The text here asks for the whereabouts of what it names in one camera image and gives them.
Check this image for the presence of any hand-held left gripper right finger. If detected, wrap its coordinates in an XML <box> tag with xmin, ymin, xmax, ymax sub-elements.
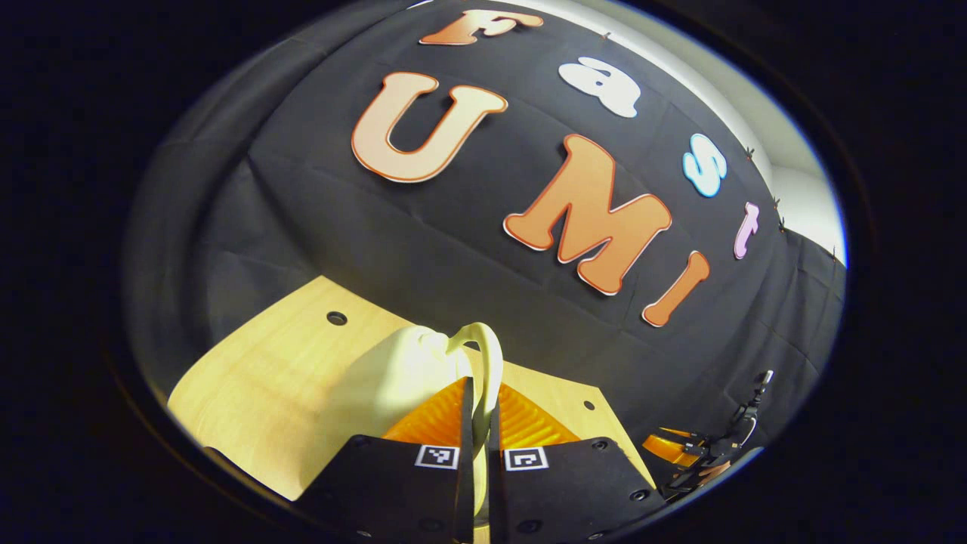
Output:
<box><xmin>487</xmin><ymin>382</ymin><xmax>666</xmax><ymax>544</ymax></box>

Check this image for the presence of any black backdrop cloth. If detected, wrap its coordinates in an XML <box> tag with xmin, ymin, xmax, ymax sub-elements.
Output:
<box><xmin>125</xmin><ymin>0</ymin><xmax>847</xmax><ymax>484</ymax></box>

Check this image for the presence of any pale yellow suitcase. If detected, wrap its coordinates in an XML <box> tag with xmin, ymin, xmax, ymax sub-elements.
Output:
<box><xmin>298</xmin><ymin>323</ymin><xmax>505</xmax><ymax>530</ymax></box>

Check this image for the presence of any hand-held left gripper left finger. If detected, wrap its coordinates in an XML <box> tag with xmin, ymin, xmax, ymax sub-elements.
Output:
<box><xmin>298</xmin><ymin>376</ymin><xmax>475</xmax><ymax>544</ymax></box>

